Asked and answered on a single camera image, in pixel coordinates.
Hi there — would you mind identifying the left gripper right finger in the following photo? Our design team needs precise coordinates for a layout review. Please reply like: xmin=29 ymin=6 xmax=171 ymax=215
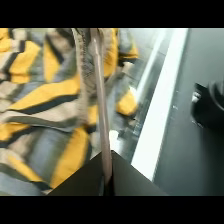
xmin=111 ymin=150 xmax=168 ymax=197

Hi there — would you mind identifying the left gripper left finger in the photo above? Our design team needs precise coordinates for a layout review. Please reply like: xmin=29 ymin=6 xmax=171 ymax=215
xmin=49 ymin=153 xmax=107 ymax=197

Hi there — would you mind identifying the yellow grey striped shirt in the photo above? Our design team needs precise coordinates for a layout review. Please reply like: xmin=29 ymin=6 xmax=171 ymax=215
xmin=0 ymin=28 xmax=140 ymax=197

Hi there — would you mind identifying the silver frame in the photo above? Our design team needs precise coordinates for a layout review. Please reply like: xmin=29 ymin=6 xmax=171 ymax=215
xmin=130 ymin=28 xmax=190 ymax=183

